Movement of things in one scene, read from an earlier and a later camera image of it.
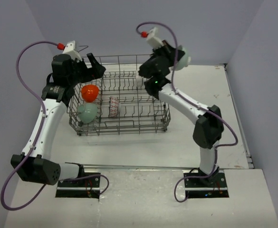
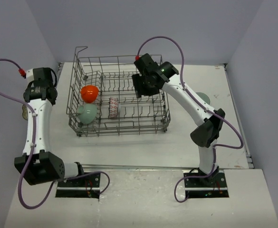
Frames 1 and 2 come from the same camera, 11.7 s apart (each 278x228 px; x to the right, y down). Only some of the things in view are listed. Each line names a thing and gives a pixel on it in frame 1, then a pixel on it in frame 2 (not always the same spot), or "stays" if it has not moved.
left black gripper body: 80,69 -> 31,86
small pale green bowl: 185,61 -> 204,97
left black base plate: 87,185 stays
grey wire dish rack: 118,103 stays
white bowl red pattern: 113,111 stays
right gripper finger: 171,49 -> 140,87
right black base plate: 199,185 stays
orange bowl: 90,92 stays
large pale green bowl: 87,112 stays
